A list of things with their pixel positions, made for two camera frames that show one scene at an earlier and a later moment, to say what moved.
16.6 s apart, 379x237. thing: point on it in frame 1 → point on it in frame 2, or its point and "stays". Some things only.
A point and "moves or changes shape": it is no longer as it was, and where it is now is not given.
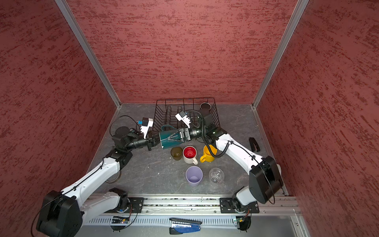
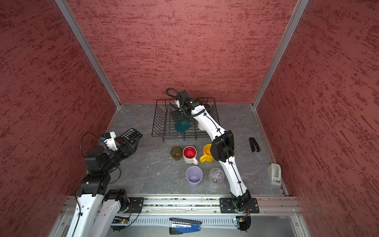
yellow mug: (207, 156) stays
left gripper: (152, 141) → (132, 150)
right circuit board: (243, 222) stays
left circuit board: (117, 219) stays
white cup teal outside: (170, 138) moves or changes shape
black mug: (205, 108) stays
